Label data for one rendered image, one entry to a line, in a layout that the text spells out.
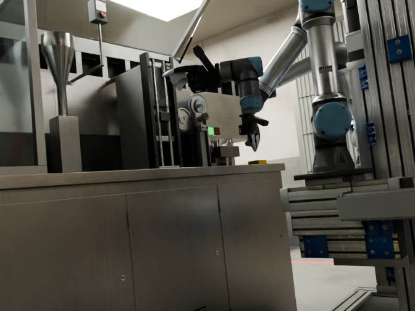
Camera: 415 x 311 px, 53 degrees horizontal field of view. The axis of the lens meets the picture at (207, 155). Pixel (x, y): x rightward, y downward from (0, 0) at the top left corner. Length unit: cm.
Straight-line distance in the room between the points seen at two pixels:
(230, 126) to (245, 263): 120
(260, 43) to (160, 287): 444
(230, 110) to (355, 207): 173
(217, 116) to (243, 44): 308
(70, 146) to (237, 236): 85
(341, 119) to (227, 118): 159
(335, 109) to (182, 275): 87
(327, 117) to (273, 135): 401
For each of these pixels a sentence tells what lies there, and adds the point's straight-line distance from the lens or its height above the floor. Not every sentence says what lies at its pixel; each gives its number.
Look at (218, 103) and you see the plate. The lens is 288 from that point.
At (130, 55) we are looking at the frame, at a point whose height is 161.
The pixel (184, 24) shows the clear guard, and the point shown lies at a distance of 262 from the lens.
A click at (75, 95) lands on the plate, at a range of 221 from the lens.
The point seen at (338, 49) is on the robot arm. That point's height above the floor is 139.
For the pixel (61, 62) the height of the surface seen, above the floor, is 140.
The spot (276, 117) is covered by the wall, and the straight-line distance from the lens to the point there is 540.
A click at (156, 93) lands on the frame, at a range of 191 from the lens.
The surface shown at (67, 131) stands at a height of 110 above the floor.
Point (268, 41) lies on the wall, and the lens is 564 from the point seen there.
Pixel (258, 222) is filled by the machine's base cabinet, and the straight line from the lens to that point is 209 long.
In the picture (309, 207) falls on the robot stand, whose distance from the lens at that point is 157.
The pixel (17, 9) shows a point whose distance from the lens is 159.
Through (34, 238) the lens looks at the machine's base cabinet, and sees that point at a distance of 140.
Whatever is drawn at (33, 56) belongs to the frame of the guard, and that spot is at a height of 130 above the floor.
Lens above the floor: 80
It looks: 5 degrees up
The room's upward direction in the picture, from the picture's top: 6 degrees counter-clockwise
